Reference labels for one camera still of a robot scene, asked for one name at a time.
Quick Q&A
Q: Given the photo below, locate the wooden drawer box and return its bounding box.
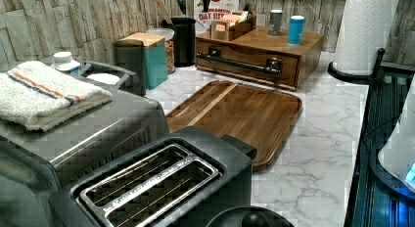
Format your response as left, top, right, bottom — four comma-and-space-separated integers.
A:
196, 26, 323, 91

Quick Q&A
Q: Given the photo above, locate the wooden cutting board tray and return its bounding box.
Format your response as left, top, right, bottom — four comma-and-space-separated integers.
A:
167, 80, 302, 171

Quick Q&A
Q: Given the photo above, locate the black two-slot toaster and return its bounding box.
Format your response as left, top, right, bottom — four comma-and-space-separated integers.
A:
49, 126, 256, 227

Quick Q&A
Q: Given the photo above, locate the teal canister with wooden lid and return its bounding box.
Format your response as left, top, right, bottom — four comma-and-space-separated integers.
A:
120, 32, 167, 91

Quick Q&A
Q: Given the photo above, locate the glass cereal jar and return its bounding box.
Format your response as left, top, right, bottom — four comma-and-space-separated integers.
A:
147, 27, 175, 74

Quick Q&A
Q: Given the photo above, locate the black utensil holder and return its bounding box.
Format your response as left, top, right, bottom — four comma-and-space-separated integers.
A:
161, 18, 196, 68

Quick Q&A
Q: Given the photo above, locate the black dish rack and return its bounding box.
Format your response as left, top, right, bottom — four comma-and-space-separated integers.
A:
81, 61, 135, 94

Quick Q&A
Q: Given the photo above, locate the wooden tea organizer box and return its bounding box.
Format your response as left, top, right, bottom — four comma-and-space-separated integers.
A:
210, 13, 256, 41

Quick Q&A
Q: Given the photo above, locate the dark grey canister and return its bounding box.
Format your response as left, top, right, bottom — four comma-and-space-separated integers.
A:
114, 39, 146, 96

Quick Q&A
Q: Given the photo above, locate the wooden spoon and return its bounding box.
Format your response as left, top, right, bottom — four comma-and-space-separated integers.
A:
155, 0, 173, 25

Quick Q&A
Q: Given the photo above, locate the white plate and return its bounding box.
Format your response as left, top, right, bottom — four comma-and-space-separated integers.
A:
88, 73, 120, 85

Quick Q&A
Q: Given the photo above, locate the cinnamon oat cereal box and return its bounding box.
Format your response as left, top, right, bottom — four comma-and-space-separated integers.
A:
193, 0, 239, 32

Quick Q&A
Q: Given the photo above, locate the grey cup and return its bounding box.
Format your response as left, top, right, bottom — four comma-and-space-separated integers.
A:
268, 9, 283, 36

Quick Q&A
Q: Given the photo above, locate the black pot lid with knob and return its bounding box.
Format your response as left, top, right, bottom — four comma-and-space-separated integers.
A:
207, 206, 295, 227

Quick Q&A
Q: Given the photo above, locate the teal cup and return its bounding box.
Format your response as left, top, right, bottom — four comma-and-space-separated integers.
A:
288, 15, 305, 45

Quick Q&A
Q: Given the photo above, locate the white striped folded towel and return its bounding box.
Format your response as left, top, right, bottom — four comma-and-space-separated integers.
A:
0, 61, 113, 131

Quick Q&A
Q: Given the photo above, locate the black paper towel holder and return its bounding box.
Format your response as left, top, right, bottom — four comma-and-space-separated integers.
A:
327, 48, 386, 85

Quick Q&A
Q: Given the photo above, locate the stainless steel toaster oven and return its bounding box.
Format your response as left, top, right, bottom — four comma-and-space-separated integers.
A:
0, 84, 168, 227

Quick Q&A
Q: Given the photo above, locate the white paper towel roll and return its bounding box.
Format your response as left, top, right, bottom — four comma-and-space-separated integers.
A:
334, 0, 399, 75

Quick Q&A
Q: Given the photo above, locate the black drawer handle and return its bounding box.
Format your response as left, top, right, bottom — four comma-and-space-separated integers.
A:
196, 47, 283, 76

